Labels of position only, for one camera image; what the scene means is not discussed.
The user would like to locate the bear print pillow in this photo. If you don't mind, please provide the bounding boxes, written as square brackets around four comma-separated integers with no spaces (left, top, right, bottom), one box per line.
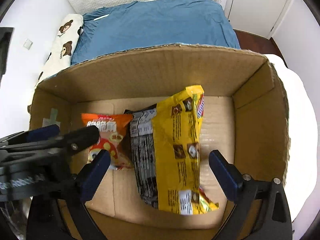
[37,14,84,84]

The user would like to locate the cardboard milk box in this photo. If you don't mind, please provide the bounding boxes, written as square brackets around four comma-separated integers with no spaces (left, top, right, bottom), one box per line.
[28,43,292,240]

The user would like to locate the wall socket left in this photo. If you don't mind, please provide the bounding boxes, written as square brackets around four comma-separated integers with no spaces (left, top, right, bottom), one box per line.
[23,39,33,50]

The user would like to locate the blue bed sheet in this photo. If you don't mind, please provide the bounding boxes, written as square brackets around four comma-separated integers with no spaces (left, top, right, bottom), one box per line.
[71,0,240,65]

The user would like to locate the white door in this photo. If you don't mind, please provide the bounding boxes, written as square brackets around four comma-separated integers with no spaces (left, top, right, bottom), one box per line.
[225,0,291,39]

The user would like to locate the yellow black snack bag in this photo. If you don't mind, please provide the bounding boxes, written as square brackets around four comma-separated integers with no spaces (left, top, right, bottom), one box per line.
[127,85,219,216]

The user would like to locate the orange panda snack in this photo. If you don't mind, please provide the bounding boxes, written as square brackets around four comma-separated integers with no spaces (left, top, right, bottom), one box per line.
[81,113,133,170]

